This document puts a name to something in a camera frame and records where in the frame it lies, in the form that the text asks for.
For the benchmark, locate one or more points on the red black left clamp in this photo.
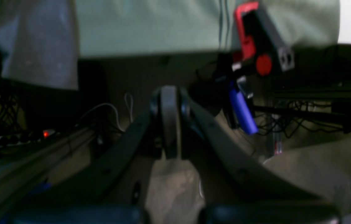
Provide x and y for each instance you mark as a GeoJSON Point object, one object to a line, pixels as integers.
{"type": "Point", "coordinates": [263, 51]}

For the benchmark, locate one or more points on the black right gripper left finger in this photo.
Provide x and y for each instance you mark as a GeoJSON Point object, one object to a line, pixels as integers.
{"type": "Point", "coordinates": [112, 190]}

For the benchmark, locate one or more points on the grey t-shirt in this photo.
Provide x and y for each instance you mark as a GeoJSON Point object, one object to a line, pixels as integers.
{"type": "Point", "coordinates": [39, 42]}

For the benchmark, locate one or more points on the green table cloth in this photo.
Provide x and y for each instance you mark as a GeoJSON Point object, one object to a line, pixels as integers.
{"type": "Point", "coordinates": [115, 28]}

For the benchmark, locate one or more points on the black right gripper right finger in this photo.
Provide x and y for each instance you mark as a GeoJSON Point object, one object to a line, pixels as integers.
{"type": "Point", "coordinates": [237, 189]}

